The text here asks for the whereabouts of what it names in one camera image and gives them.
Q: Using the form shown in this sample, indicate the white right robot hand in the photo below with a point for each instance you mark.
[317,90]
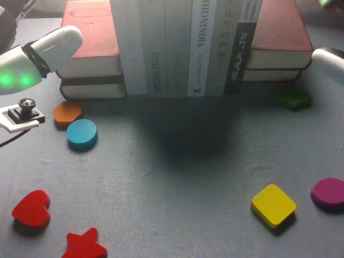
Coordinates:
[59,44]

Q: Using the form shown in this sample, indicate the white plain spine book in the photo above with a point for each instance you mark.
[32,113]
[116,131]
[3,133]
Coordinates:
[129,40]

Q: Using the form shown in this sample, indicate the dark red hardcover book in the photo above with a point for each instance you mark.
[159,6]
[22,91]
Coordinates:
[91,91]

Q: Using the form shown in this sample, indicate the orange hexagon block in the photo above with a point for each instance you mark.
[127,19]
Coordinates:
[67,114]

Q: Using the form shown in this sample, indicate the blue round block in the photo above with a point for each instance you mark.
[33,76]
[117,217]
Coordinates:
[80,133]

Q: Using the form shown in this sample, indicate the grey special issue book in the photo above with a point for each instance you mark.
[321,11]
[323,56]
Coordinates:
[156,53]

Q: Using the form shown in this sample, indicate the grey plain spine book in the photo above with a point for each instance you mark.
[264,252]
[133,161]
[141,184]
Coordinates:
[178,53]

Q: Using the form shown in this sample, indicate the white fashion india book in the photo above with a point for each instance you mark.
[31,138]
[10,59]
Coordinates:
[201,53]

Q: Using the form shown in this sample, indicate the grey chinese lettering book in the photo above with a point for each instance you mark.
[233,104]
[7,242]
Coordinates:
[223,40]

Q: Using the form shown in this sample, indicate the red heart block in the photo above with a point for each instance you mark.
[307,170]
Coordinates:
[31,208]

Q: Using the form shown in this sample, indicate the black and white duet book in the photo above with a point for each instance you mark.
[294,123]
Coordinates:
[239,59]

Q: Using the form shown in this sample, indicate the grey table cloth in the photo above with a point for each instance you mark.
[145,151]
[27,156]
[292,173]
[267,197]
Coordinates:
[172,193]

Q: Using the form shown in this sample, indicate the red star block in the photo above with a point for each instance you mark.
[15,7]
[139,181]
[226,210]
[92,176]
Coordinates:
[83,246]

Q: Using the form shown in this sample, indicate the green block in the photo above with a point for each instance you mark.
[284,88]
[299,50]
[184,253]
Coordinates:
[293,98]

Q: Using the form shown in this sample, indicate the yellow square block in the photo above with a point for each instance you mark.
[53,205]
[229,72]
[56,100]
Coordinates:
[272,204]

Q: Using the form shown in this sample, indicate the magenta round block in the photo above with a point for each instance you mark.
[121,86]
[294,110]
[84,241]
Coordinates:
[329,192]

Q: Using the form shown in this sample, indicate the black wrist camera white bracket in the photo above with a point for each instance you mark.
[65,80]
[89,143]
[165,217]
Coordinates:
[24,115]

